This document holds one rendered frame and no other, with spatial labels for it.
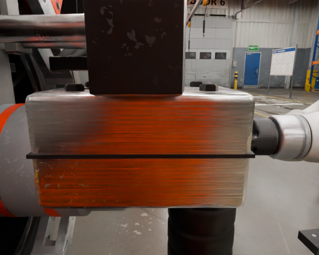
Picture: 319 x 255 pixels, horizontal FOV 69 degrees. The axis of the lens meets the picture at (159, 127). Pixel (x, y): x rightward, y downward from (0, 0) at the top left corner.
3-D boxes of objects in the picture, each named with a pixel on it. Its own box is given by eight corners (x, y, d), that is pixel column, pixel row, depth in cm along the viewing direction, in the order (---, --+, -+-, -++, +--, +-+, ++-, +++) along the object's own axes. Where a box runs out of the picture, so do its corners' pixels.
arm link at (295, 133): (282, 150, 53) (255, 151, 53) (287, 111, 51) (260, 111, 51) (307, 166, 44) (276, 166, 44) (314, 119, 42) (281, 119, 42)
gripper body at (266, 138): (277, 162, 44) (228, 162, 44) (257, 147, 52) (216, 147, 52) (282, 123, 42) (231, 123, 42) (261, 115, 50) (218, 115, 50)
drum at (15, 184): (7, 183, 38) (-7, 97, 35) (137, 182, 38) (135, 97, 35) (-76, 245, 24) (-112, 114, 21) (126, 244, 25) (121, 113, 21)
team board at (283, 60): (262, 94, 1013) (267, 48, 968) (272, 94, 1019) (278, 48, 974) (284, 98, 868) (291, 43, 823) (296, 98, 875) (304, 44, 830)
